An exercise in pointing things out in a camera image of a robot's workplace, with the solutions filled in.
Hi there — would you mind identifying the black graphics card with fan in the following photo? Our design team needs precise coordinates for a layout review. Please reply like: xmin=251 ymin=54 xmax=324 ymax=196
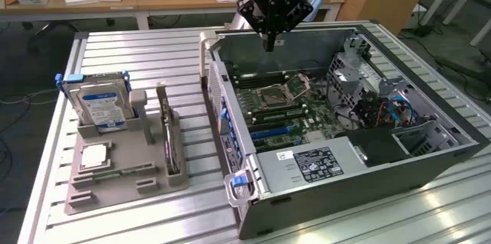
xmin=155 ymin=82 xmax=186 ymax=176

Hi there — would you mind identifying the black RAM slot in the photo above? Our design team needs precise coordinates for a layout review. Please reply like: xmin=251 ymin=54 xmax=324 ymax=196
xmin=234 ymin=71 xmax=288 ymax=82
xmin=236 ymin=78 xmax=290 ymax=89

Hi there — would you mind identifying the open socket cover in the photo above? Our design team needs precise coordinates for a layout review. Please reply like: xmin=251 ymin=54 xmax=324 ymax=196
xmin=283 ymin=73 xmax=314 ymax=98

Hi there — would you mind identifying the silver drive cage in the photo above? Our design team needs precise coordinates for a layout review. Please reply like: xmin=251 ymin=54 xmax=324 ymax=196
xmin=328 ymin=51 xmax=384 ymax=112

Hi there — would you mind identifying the CPU socket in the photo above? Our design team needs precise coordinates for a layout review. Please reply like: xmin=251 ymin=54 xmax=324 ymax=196
xmin=256 ymin=85 xmax=295 ymax=109

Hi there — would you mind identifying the black power adapter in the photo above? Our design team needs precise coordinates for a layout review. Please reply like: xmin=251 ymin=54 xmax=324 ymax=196
xmin=412 ymin=25 xmax=436 ymax=37

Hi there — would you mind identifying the green motherboard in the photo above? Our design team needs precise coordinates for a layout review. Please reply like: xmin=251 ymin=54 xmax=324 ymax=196
xmin=230 ymin=64 xmax=346 ymax=153

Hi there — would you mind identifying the installed green RAM stick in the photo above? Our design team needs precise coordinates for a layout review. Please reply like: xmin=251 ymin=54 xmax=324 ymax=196
xmin=251 ymin=108 xmax=307 ymax=124

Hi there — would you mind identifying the blue expansion slot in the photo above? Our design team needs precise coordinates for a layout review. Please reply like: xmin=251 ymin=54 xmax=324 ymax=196
xmin=250 ymin=125 xmax=292 ymax=140

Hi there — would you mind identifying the black floor stand base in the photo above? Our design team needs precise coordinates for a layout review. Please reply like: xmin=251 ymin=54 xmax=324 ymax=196
xmin=435 ymin=55 xmax=491 ymax=83

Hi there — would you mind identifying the black plastic shroud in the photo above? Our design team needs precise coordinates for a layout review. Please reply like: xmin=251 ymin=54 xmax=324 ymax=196
xmin=344 ymin=128 xmax=414 ymax=169

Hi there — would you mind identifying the hard disk with blue caddy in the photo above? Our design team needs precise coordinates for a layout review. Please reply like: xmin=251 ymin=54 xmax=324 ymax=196
xmin=55 ymin=70 xmax=134 ymax=134

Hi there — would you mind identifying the black chair base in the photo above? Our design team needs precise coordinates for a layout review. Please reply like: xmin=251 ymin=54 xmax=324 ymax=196
xmin=23 ymin=19 xmax=116 ymax=54

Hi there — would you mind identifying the grey power supply unit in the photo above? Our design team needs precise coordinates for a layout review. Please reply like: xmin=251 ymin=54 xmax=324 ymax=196
xmin=255 ymin=136 xmax=370 ymax=193

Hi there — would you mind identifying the silver CPU chip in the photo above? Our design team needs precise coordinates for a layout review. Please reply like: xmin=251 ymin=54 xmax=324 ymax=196
xmin=80 ymin=146 xmax=108 ymax=167

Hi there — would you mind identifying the open black PC case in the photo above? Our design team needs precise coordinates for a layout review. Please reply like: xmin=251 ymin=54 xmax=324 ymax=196
xmin=199 ymin=24 xmax=491 ymax=241

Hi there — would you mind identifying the grey parts rack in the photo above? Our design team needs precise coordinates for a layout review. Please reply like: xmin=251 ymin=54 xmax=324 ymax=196
xmin=64 ymin=81 xmax=191 ymax=216

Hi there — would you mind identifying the red wire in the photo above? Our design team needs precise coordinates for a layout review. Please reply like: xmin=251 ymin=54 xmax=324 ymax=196
xmin=376 ymin=98 xmax=388 ymax=124

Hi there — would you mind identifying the blue wire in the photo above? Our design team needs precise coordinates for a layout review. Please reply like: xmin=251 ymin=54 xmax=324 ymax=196
xmin=387 ymin=97 xmax=420 ymax=127

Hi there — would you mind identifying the white floor cable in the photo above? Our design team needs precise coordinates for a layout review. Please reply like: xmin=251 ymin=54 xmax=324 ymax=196
xmin=0 ymin=88 xmax=59 ymax=105

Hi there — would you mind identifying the blue floor cable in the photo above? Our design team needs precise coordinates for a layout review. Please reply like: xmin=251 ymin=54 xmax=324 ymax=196
xmin=0 ymin=105 xmax=29 ymax=216

